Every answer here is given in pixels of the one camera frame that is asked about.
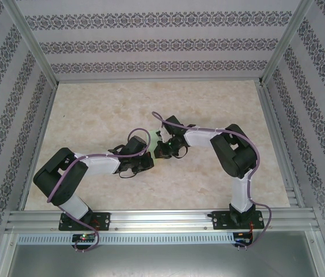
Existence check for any light green paper sheet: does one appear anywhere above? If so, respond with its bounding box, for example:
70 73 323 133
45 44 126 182
146 129 166 164

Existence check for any left controller board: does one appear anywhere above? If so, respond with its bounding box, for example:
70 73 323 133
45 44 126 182
72 234 96 242

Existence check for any controller board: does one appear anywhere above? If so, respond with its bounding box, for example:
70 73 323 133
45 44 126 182
72 234 96 242
233 232 252 242

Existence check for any right controller board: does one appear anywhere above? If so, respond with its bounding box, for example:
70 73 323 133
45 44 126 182
233 232 252 242

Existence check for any thin black right gripper cable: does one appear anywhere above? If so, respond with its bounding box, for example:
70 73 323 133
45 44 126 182
173 145 188 159

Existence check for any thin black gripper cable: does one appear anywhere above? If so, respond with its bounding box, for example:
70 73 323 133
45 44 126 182
118 169 139 180
173 145 188 159

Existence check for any thin black left gripper cable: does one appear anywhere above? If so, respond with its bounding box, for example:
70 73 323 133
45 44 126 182
118 169 139 180

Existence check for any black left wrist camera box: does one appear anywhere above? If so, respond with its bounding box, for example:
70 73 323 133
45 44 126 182
122 135 148 154

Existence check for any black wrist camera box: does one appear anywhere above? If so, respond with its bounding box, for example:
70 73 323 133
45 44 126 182
122 135 148 154
156 115 186 139

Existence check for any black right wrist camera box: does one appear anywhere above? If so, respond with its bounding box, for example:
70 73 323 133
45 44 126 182
156 115 186 139

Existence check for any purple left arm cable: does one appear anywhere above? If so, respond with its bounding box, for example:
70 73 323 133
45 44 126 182
46 128 152 253

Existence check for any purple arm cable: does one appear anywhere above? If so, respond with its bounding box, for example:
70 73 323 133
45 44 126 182
152 111 273 250
46 128 152 253

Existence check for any aluminium mounting rail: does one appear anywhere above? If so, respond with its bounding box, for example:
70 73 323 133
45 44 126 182
5 209 320 233

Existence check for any thin aluminium wall rail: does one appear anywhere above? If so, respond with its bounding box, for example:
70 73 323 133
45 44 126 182
55 76 263 85

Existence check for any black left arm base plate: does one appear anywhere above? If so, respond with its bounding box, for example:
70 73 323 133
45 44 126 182
59 212 111 231

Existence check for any slotted grey cable duct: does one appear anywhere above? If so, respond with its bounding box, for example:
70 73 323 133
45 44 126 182
17 232 237 245

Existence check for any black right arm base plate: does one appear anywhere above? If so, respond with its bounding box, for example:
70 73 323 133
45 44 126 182
211 210 264 231

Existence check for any aluminium side rail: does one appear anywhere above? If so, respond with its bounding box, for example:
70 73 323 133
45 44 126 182
256 80 306 208
18 83 58 211

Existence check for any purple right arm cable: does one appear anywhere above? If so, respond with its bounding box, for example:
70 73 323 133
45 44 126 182
152 111 273 250

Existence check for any aluminium frame post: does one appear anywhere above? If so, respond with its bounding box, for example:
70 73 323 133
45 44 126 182
5 0 59 87
259 0 315 87

